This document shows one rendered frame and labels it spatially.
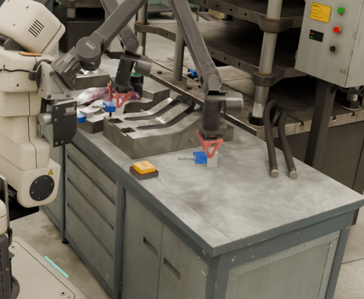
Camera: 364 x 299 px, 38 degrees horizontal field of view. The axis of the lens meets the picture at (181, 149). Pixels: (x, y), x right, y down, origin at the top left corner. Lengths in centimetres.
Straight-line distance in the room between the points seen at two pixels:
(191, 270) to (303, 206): 44
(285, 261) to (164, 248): 44
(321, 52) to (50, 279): 150
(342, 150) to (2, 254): 194
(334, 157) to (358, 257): 59
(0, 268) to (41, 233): 123
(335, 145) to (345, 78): 73
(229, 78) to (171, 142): 90
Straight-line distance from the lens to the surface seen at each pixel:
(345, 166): 317
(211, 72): 177
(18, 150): 197
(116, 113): 217
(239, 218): 176
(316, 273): 213
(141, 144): 208
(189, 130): 218
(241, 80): 302
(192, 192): 188
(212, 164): 182
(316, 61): 246
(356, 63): 238
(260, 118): 257
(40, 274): 234
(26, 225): 319
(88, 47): 177
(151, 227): 204
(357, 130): 312
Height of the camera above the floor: 169
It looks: 24 degrees down
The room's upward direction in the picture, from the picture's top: 5 degrees clockwise
